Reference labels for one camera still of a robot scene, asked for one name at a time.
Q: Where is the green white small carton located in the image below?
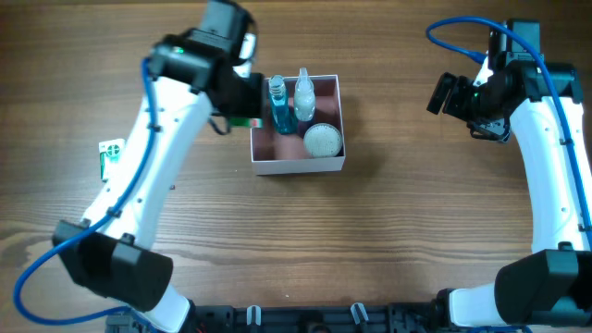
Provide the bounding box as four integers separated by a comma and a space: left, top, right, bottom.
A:
229, 117, 263, 129

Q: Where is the teal liquid bottle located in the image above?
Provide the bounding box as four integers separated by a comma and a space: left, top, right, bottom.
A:
268, 75, 297, 135

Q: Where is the clear purple soap bottle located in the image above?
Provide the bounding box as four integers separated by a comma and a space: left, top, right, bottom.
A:
293, 68, 316, 122

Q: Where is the cotton buds round container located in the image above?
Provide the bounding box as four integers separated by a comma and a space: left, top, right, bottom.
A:
303, 123, 343, 158

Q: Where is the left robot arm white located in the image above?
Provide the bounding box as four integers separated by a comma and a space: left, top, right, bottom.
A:
52, 31, 264, 332

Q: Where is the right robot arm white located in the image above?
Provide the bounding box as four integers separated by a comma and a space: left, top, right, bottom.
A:
427, 60, 591, 329

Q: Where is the white cardboard box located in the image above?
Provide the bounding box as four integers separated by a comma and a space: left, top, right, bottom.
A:
250, 74, 346, 176

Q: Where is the black mounting rail base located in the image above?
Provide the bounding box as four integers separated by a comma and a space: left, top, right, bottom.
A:
105, 302, 533, 333

